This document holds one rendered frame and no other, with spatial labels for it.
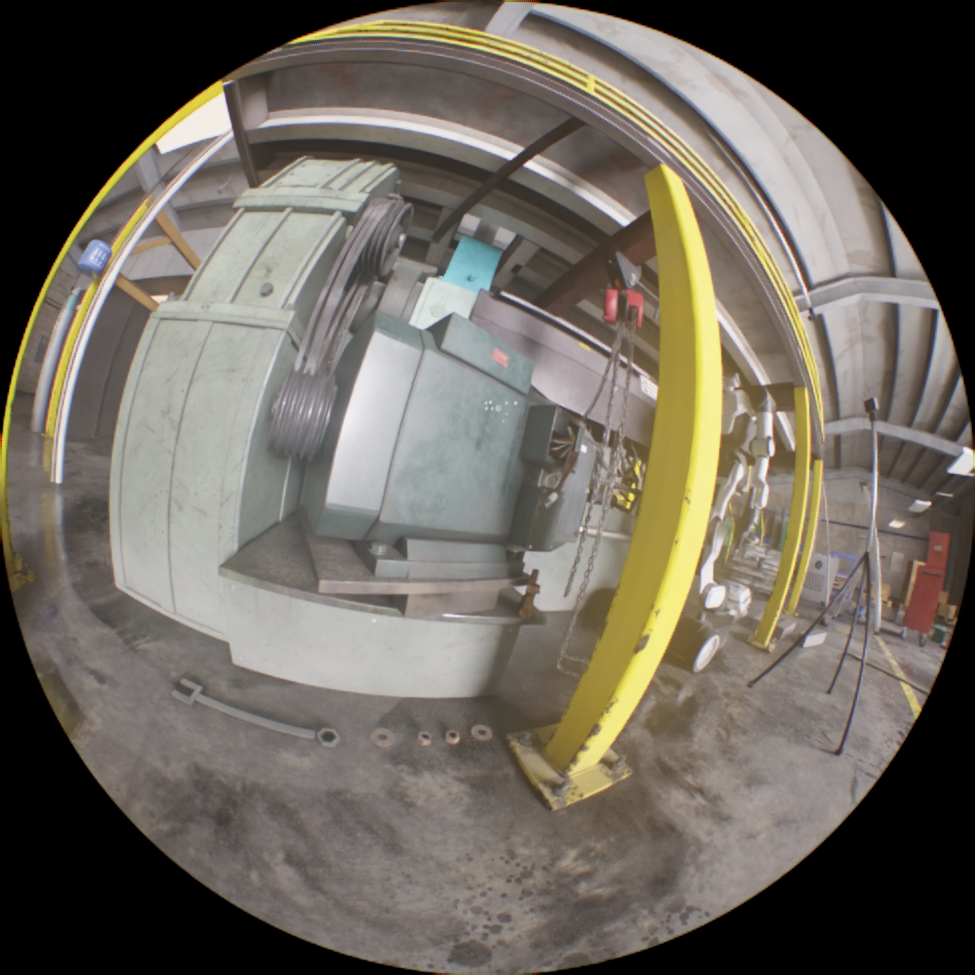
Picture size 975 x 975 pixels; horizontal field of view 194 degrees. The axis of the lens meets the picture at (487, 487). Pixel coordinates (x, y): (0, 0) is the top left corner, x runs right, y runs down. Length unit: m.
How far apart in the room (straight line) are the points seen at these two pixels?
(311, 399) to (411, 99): 1.44
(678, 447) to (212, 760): 0.96
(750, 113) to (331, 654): 5.99
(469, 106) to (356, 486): 1.55
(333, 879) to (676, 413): 0.90
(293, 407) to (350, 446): 0.18
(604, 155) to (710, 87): 3.83
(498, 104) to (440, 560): 1.67
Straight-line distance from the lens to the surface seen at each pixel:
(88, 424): 4.97
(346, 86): 1.78
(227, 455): 0.74
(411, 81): 1.64
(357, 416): 0.47
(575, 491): 0.86
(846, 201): 6.42
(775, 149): 5.69
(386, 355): 0.50
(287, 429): 0.61
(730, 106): 5.34
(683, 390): 0.53
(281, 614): 0.68
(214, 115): 3.63
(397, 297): 1.29
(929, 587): 4.87
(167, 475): 0.86
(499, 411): 0.62
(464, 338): 0.59
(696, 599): 1.63
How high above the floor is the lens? 0.56
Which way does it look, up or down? level
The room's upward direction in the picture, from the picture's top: 14 degrees clockwise
